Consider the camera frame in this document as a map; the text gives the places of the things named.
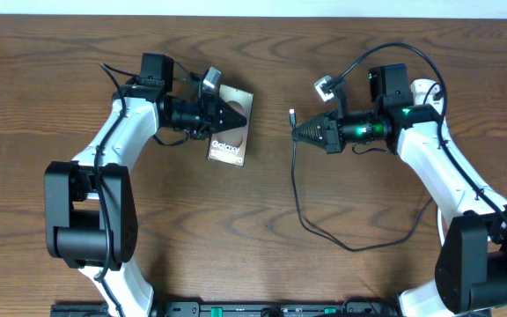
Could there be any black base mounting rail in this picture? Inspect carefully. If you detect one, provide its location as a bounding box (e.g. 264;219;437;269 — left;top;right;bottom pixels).
50;300;400;317

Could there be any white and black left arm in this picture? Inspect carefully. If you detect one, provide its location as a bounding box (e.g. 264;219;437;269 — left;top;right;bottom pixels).
44;53;247;316

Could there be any black USB charging cable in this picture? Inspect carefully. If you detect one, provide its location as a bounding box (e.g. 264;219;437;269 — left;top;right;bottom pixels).
288;81;445;254

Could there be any white power strip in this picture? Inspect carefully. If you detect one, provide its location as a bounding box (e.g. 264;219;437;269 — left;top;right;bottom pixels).
410;78;444;114

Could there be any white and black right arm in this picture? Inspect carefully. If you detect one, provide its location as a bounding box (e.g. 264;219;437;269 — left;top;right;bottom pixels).
291;64;507;316

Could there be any white USB charger plug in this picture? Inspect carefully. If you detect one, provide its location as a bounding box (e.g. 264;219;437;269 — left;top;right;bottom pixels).
426;86;444;105

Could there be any gold Galaxy smartphone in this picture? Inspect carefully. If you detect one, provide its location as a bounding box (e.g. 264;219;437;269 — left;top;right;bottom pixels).
207;85;254;167

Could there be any white power strip cord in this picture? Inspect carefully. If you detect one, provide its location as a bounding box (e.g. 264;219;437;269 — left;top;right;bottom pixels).
436;206;448;247

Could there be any black left camera cable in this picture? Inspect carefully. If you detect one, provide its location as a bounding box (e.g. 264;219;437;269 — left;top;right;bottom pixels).
91;62;149;317

